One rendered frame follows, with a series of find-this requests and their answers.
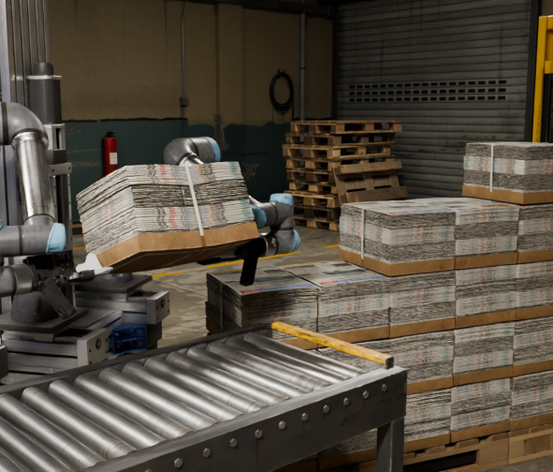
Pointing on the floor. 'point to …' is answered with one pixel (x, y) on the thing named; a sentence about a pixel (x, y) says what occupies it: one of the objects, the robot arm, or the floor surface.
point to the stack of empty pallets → (325, 213)
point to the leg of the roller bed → (390, 447)
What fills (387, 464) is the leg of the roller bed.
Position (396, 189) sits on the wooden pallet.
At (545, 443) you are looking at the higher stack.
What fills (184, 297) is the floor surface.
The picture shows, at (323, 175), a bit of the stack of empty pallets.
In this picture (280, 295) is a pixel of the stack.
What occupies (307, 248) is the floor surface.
